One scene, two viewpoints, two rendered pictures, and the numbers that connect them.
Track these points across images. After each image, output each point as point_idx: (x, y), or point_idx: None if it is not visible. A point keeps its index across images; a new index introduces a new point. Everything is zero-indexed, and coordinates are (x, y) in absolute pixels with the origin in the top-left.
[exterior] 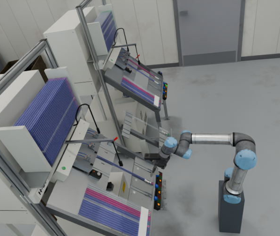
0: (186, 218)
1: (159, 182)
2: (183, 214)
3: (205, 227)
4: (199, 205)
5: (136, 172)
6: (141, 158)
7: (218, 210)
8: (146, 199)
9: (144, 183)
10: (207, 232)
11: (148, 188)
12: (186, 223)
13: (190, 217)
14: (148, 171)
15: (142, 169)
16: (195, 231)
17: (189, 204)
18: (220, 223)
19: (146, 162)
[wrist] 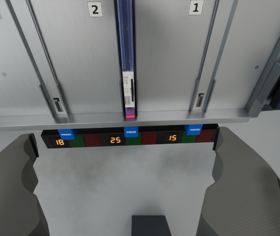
0: (152, 159)
1: (159, 135)
2: (160, 152)
3: (138, 191)
4: (180, 182)
5: (161, 1)
6: None
7: (163, 225)
8: (26, 96)
9: (108, 70)
10: (130, 195)
11: (95, 99)
12: (143, 159)
13: (156, 166)
14: (196, 84)
15: (202, 47)
16: (131, 175)
17: (180, 164)
18: (131, 234)
19: (261, 62)
